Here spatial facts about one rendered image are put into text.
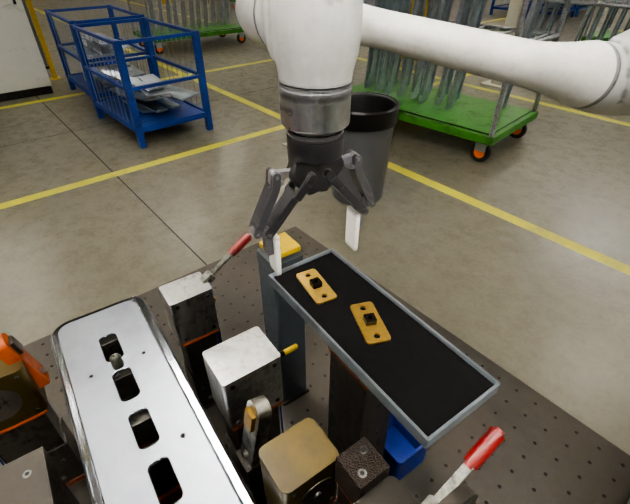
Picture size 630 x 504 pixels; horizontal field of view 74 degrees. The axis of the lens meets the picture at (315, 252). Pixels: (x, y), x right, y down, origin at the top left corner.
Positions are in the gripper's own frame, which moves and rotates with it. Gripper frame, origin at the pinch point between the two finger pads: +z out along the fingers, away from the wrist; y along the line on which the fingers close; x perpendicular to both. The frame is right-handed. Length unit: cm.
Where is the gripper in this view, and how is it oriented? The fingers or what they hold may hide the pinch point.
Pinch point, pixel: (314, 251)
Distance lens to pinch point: 66.7
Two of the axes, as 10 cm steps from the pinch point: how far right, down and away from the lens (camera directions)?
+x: 4.6, 5.3, -7.1
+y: -8.9, 2.7, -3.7
